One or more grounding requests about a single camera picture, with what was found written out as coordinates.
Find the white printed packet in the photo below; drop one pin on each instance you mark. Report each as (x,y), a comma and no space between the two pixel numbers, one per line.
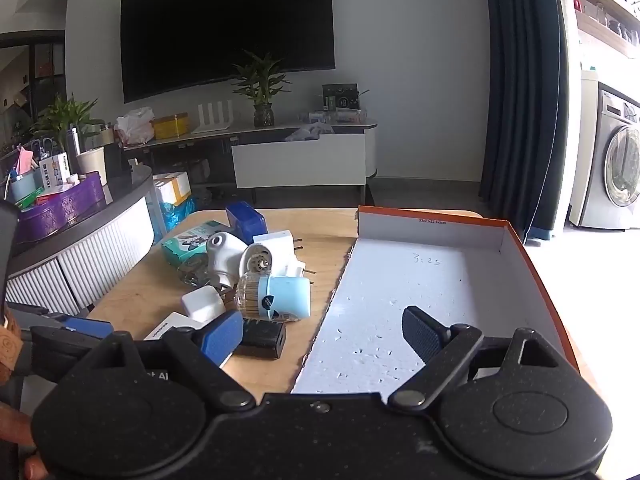
(54,170)

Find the light blue toothpick holder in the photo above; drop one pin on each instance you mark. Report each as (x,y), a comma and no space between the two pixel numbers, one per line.
(285,297)

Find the white television cabinet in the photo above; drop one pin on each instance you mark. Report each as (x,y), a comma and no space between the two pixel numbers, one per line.
(300,165)

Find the dark green box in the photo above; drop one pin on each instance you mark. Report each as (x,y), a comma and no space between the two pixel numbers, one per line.
(340,96)

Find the white charger with plug prongs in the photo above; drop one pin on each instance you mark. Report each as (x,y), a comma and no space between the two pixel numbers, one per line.
(275,240)

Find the bamboo plant in dark vase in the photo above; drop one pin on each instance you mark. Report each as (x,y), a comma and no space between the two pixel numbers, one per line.
(263,115)

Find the white plastic bag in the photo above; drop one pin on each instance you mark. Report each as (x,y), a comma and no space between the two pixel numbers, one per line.
(134,127)

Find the curved counter with ribbed side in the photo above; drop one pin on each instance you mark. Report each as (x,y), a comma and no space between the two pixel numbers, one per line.
(100,255)

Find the wooden wall shelf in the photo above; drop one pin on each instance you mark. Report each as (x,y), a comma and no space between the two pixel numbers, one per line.
(600,25)

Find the white router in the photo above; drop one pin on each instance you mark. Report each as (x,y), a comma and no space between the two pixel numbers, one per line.
(212,127)

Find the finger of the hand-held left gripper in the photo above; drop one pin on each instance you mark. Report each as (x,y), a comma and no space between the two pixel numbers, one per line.
(87,327)

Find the black television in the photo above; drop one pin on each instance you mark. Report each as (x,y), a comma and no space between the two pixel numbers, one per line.
(225,25)

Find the grey cloth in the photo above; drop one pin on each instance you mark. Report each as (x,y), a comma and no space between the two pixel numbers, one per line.
(307,133)

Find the yellow tin box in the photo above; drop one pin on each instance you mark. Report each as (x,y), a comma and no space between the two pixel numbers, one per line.
(170,126)

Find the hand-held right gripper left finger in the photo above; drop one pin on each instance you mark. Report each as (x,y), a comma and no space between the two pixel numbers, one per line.
(222,336)

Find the blue plastic bag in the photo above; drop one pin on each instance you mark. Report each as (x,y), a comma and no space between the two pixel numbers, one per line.
(172,217)

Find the person's left hand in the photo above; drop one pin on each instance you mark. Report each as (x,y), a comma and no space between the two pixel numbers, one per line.
(12,425)

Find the dark blue curtain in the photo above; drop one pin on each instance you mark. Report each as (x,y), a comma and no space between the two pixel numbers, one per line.
(520,85)

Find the blue curtain base block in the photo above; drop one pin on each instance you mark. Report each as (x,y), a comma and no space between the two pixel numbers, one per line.
(542,234)

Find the white vaporizer with leaf logo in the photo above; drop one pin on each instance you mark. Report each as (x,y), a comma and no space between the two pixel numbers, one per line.
(225,260)

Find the white cube charger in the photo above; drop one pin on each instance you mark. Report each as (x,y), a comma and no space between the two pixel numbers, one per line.
(200,305)

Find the white and yellow carton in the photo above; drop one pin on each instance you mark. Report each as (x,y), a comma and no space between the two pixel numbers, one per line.
(172,187)

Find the white round plug-in device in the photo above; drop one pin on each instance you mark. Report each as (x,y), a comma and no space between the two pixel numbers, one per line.
(251,259)

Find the clear plastic box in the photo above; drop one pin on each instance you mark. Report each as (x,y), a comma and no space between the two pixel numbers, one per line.
(345,116)

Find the blue plastic box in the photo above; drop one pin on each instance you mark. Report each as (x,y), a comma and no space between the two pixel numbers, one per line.
(245,222)

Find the teal cartoon bandage box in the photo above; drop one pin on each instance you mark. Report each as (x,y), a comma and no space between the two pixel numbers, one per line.
(185,249)

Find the white cup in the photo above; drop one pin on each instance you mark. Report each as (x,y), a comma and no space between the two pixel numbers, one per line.
(92,165)

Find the silver washing machine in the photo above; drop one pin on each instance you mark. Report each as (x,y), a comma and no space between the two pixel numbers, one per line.
(595,160)

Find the orange and white shoebox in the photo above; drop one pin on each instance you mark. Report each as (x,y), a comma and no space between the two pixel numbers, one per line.
(415,300)

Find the purple tray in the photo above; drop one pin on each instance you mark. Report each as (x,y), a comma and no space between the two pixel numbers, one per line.
(65,210)

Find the black charger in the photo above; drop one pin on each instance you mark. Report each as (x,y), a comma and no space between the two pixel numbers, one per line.
(265,338)

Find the green leafy potted plant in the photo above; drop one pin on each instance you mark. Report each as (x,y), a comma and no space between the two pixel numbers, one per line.
(65,120)

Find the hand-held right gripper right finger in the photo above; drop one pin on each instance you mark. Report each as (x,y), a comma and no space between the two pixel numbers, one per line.
(422,332)

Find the white charger product box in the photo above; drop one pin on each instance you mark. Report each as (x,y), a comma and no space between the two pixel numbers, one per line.
(167,327)

